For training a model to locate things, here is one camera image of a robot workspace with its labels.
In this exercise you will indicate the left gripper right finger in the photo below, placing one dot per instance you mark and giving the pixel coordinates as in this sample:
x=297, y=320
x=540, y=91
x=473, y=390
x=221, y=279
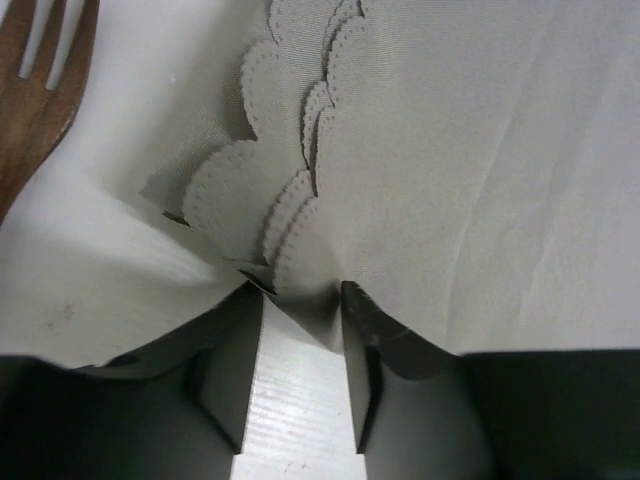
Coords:
x=407, y=394

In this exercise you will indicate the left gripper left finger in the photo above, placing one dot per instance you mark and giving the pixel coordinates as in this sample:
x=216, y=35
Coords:
x=219, y=349

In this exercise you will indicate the grey cloth placemat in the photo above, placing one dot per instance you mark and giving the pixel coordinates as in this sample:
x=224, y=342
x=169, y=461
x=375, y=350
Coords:
x=472, y=165

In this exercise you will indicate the brown wooden fork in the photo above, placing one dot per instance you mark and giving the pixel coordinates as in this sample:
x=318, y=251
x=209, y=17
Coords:
x=34, y=117

